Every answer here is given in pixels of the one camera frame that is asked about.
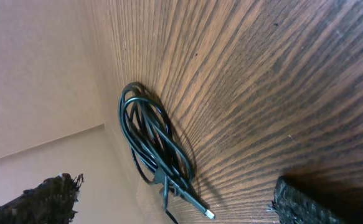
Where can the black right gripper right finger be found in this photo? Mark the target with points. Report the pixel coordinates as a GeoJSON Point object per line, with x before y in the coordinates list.
{"type": "Point", "coordinates": [294, 206]}

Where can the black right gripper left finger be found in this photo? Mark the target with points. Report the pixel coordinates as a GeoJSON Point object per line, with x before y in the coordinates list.
{"type": "Point", "coordinates": [51, 202]}

